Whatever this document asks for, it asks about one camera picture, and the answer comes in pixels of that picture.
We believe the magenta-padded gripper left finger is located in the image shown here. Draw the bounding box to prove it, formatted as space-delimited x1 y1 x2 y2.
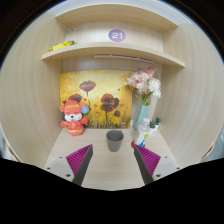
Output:
44 143 94 187

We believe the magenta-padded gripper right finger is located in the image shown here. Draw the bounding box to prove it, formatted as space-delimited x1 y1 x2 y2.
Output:
133 143 183 186

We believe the clear plastic water bottle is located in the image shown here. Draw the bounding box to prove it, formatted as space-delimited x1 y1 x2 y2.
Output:
134 117 152 149

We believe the succulent in white pot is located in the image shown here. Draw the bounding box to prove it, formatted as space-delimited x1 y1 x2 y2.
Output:
148 119 157 134

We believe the grey mug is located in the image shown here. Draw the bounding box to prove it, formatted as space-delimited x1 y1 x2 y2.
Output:
105 129 125 153

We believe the red plush toy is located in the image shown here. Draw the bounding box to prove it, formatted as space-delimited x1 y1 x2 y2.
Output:
59 99 91 137

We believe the pink and white flower bouquet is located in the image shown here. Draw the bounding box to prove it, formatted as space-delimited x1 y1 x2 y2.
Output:
125 66 162 107

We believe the yellow poppy painting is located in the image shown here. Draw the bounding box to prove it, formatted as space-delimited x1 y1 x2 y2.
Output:
59 69 134 130

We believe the white light bar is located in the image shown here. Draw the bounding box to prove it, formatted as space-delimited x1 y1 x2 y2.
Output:
93 54 155 64

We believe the light wooden shelf unit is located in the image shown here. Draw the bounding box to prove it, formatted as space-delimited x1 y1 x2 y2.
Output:
41 3 187 69

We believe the round purple sticker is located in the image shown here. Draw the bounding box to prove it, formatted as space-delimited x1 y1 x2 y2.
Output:
107 28 127 43

